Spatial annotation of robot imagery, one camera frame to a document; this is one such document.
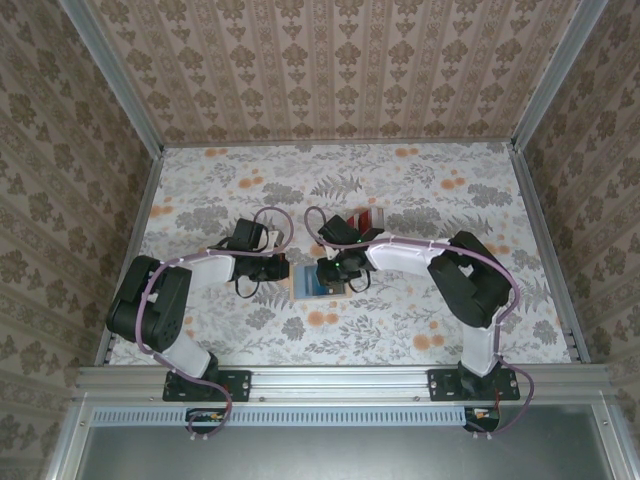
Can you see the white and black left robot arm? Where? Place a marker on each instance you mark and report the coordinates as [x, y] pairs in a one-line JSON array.
[[212, 270]]

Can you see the aluminium corner post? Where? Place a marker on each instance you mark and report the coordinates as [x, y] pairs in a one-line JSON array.
[[119, 75], [552, 75]]

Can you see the aluminium front frame rail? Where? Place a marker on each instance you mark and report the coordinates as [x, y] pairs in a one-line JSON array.
[[340, 382]]

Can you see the red white blue box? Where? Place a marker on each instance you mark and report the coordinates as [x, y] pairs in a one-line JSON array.
[[352, 221], [379, 217]]

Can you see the black controller board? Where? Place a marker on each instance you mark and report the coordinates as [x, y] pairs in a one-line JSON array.
[[482, 415], [205, 417]]

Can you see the aluminium side rail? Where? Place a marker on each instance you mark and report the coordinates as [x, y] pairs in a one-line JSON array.
[[133, 250], [547, 250]]

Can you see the aluminium frame bar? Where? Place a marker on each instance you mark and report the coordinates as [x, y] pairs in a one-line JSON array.
[[67, 440], [617, 440]]

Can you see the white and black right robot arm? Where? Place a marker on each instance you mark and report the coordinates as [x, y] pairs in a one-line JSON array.
[[400, 257]]

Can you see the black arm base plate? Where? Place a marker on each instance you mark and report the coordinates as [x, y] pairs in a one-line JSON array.
[[235, 385], [440, 385]]

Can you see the grey metal sheet panel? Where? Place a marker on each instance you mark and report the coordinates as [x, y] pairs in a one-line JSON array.
[[340, 455]]

